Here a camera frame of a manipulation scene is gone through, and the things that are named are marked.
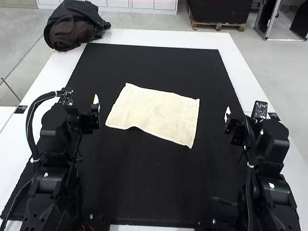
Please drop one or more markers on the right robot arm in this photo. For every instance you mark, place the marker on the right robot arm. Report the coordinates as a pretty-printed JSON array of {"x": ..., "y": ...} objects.
[{"x": 274, "y": 144}]

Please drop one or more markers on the grey cupboard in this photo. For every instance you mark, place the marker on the grey cupboard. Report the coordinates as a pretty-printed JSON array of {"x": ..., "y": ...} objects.
[{"x": 134, "y": 3}]

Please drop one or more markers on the black bag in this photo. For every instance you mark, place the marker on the black bag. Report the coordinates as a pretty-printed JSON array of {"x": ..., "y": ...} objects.
[{"x": 72, "y": 24}]

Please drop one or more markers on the metal frame cart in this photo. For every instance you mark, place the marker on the metal frame cart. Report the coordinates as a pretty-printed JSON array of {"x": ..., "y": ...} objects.
[{"x": 267, "y": 21}]

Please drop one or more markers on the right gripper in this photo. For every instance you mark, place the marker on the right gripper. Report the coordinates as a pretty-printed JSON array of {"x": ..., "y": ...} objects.
[{"x": 237, "y": 131}]

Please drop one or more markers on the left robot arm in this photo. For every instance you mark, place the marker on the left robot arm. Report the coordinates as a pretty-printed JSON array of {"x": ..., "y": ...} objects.
[{"x": 53, "y": 134}]

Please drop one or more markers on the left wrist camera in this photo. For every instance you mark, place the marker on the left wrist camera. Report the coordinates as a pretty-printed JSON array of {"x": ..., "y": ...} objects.
[{"x": 66, "y": 96}]

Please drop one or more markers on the pale towel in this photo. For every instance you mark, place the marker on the pale towel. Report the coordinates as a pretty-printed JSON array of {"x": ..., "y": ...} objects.
[{"x": 156, "y": 113}]

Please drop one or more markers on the black crate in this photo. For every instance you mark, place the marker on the black crate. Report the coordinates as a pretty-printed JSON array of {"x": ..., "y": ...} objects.
[{"x": 219, "y": 10}]

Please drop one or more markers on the wooden pallet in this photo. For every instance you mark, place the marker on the wooden pallet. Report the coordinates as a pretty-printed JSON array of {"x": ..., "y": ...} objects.
[{"x": 216, "y": 25}]

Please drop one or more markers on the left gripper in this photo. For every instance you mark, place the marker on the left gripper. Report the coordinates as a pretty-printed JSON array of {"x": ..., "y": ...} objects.
[{"x": 89, "y": 121}]

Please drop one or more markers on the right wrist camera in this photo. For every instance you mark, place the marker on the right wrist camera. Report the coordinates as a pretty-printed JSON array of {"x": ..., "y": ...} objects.
[{"x": 260, "y": 109}]

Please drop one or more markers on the black mat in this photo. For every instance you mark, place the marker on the black mat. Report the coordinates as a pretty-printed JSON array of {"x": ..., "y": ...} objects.
[{"x": 149, "y": 173}]

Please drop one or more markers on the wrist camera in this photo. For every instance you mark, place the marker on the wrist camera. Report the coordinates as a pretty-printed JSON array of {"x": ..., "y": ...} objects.
[
  {"x": 66, "y": 96},
  {"x": 260, "y": 109}
]

